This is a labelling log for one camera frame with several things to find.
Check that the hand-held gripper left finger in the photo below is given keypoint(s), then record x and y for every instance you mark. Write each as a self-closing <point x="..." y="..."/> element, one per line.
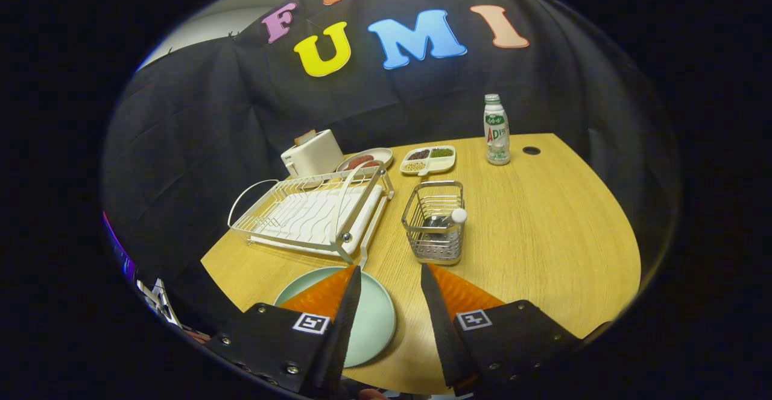
<point x="344" y="327"/>

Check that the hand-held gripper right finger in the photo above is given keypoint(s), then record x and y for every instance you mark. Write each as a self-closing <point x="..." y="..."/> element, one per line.
<point x="446" y="339"/>

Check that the light green plate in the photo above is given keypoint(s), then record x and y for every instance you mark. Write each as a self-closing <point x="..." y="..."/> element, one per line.
<point x="374" y="315"/>

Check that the spoon with white round end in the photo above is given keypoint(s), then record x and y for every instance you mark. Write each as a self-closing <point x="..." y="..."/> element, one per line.
<point x="459" y="215"/>

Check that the white divided dish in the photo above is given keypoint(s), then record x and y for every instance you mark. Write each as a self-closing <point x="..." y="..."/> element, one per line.
<point x="440" y="163"/>

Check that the beige plate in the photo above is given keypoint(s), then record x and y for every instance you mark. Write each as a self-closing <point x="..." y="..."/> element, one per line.
<point x="383" y="154"/>

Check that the white drainer tray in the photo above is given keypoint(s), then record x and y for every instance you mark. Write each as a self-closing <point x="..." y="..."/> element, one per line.
<point x="301" y="216"/>

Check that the brown meat piece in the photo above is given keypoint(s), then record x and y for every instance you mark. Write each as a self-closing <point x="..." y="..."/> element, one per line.
<point x="359" y="160"/>
<point x="373" y="165"/>

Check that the white toaster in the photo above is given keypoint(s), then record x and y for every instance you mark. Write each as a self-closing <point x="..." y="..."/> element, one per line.
<point x="313" y="155"/>

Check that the pile of yellow beans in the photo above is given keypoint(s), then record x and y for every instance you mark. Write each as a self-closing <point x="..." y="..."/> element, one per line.
<point x="414" y="166"/>

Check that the white equipment stand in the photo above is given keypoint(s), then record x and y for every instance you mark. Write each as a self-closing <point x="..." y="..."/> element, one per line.
<point x="160" y="300"/>

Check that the pile of green beans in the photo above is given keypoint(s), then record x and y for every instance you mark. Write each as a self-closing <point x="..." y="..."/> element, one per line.
<point x="441" y="152"/>

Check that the pile of dark beans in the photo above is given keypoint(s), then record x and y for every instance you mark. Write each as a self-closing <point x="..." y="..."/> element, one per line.
<point x="418" y="154"/>

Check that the toast slice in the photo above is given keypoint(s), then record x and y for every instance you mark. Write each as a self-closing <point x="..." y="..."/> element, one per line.
<point x="304" y="137"/>

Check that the white drink bottle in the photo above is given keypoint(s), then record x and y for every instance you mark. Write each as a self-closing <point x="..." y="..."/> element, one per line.
<point x="497" y="140"/>

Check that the computer monitor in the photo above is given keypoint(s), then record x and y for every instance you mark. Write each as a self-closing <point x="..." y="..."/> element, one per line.
<point x="120" y="255"/>

